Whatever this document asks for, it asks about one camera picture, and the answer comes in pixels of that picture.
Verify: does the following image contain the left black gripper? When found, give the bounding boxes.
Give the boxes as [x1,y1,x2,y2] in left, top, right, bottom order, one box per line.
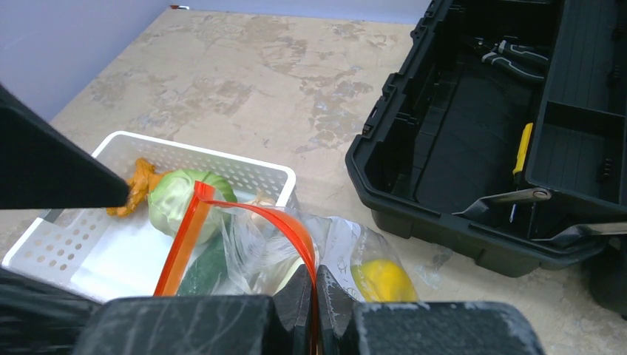
[1,268,101,354]

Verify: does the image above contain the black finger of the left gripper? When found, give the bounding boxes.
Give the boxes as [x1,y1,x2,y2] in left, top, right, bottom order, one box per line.
[1,88,129,210]

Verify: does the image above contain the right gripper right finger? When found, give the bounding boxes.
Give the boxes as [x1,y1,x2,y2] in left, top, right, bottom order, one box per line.
[316,266,545,354]

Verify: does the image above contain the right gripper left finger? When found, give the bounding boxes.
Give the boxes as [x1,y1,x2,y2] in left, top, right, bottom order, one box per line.
[73,266,312,354]

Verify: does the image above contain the orange fruit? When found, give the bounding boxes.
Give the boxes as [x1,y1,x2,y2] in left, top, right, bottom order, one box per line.
[350,259,418,302]

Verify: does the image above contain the green cucumber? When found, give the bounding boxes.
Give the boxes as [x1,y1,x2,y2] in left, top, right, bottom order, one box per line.
[177,235,228,296]

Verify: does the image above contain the clear zip top bag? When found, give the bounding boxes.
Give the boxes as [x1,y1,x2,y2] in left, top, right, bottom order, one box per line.
[155,181,406,354]

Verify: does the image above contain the white plastic basket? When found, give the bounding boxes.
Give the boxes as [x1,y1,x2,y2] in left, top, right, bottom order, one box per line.
[1,131,297,302]

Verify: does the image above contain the garlic bulb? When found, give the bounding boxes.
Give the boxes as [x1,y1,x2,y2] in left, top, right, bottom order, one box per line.
[243,193,278,229]

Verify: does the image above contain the green cabbage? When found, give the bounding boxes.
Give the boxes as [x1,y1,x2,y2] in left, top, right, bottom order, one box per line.
[148,169,237,237]

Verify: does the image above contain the black open toolbox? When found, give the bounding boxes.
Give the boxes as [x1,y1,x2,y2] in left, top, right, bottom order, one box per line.
[345,1,626,315]

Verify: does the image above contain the black pliers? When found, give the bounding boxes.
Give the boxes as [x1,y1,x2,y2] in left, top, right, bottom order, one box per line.
[474,40,549,84]

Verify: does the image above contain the yellow handled screwdriver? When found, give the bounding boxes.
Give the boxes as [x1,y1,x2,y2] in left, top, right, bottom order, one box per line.
[512,123,534,192]

